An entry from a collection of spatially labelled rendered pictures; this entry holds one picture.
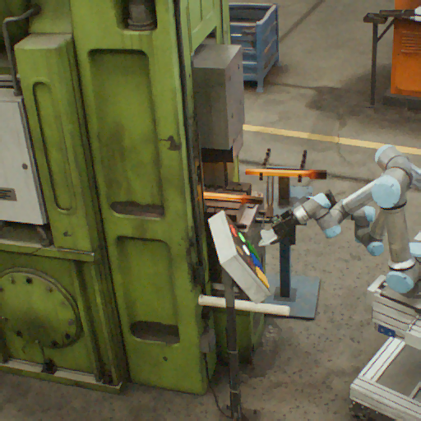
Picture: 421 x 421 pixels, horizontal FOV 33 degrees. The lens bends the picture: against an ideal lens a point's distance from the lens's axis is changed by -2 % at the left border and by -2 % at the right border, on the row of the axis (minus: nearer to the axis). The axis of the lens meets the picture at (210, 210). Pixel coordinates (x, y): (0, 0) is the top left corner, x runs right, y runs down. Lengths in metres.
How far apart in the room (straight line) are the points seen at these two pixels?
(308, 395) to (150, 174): 1.51
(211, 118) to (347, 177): 2.72
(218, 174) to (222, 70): 0.88
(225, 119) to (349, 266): 1.91
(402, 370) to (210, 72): 1.80
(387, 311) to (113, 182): 1.40
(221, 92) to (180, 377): 1.57
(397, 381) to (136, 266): 1.44
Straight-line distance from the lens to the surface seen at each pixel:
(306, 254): 4.96
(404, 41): 6.91
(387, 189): 2.92
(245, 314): 3.90
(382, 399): 3.68
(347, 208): 3.25
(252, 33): 7.24
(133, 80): 3.11
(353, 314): 4.48
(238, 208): 3.60
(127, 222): 3.39
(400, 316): 3.42
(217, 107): 3.25
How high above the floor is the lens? 2.90
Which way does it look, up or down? 32 degrees down
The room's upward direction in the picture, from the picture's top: 4 degrees counter-clockwise
